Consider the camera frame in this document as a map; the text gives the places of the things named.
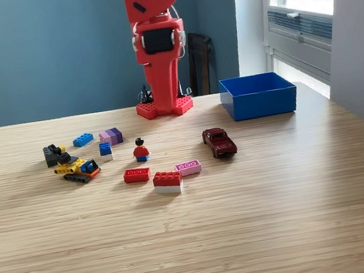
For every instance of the blue white brick stack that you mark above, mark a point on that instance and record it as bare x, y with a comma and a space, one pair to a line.
105, 149

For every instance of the yellow toy digger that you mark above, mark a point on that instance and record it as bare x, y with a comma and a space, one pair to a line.
74, 167

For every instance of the large red white brick stack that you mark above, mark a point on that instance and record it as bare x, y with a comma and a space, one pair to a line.
168, 180

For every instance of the pink flat brick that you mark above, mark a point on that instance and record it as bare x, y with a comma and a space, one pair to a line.
188, 168

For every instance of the black table clamp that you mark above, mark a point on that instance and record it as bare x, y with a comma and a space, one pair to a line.
144, 96
180, 90

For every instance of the black folded chair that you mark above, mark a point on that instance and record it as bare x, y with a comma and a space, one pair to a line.
204, 65

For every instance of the blue plastic bin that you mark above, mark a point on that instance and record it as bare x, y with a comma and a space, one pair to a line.
265, 102

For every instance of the dark grey brick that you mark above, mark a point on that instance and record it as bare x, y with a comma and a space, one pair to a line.
48, 158

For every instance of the toy figure red shirt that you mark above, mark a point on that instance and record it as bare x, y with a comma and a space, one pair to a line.
141, 152

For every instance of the grey window vent grille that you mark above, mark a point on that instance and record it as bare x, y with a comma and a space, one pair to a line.
316, 27

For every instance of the pink purple brick stack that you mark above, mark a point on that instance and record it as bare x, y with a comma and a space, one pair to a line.
112, 136

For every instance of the dark red toy car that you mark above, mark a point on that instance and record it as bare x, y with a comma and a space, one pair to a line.
220, 141

